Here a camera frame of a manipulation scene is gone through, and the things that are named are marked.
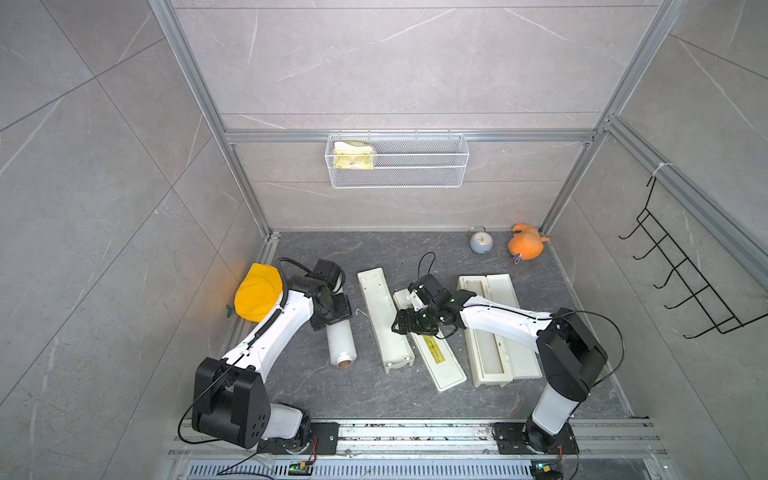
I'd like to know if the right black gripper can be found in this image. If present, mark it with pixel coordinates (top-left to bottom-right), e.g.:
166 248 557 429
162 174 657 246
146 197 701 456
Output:
389 306 440 335

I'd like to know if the white dispenser base tray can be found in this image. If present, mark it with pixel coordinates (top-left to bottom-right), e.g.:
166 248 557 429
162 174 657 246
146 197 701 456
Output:
457 274 518 388
357 268 415 374

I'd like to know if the white wrap dispenser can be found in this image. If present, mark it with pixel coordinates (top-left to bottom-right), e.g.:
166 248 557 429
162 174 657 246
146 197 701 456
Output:
393 289 467 392

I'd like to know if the white dispenser lid with label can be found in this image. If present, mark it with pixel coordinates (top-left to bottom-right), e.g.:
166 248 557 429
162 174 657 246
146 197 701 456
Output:
487 274 542 380

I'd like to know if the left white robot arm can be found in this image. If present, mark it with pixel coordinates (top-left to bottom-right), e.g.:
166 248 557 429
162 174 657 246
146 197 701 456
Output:
185 257 351 450

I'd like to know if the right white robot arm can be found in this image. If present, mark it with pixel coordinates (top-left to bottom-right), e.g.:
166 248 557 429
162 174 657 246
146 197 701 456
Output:
358 269 608 453

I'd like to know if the yellow bucket hat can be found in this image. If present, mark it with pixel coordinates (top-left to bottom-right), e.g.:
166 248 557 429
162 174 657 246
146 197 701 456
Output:
234 263 283 323

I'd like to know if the orange plush toy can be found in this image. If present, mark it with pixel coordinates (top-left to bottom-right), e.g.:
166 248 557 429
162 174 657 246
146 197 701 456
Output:
508 223 550 263

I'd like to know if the yellow wipes packet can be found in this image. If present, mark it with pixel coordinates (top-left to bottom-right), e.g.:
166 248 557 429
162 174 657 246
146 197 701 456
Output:
331 140 377 170

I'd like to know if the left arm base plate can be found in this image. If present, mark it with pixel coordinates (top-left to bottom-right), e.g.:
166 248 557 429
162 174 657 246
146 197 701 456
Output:
258 422 340 456

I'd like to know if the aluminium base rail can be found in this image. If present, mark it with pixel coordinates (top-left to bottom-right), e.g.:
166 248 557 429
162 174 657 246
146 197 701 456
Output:
157 418 678 479

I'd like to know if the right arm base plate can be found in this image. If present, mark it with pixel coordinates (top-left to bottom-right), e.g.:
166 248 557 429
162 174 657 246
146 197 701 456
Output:
491 421 580 455

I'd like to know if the wire mesh wall basket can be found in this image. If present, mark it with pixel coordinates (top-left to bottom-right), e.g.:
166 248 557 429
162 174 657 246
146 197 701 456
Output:
324 133 470 189

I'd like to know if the black wire hook rack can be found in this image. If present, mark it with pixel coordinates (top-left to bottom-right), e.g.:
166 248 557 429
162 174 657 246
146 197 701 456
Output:
618 176 767 340

